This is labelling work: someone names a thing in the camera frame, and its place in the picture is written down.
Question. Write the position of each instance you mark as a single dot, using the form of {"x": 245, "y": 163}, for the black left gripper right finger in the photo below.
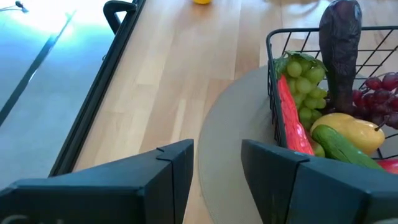
{"x": 326, "y": 196}

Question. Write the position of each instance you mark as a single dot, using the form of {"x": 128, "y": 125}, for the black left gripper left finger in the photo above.
{"x": 93, "y": 199}

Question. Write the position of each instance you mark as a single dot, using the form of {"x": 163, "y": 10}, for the green cucumber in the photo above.
{"x": 339, "y": 146}

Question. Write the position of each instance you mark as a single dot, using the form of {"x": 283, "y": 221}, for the yellow pear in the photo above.
{"x": 351, "y": 130}

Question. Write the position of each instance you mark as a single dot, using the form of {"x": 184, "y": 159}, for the red apple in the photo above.
{"x": 393, "y": 166}

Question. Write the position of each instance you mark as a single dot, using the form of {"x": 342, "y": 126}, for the red chili pepper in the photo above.
{"x": 293, "y": 124}

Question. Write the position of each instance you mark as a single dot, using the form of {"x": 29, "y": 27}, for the red grape bunch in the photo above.
{"x": 379, "y": 102}

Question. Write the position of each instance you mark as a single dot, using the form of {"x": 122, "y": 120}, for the green grape bunch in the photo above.
{"x": 306, "y": 84}

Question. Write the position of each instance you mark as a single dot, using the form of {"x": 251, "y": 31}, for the purple eggplant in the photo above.
{"x": 340, "y": 56}

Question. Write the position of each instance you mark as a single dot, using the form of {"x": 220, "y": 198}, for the yellow lemon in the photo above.
{"x": 202, "y": 1}

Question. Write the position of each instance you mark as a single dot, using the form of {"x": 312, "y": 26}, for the grey round mat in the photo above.
{"x": 230, "y": 140}

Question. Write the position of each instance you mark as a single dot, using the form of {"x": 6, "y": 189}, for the black table frame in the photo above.
{"x": 93, "y": 93}

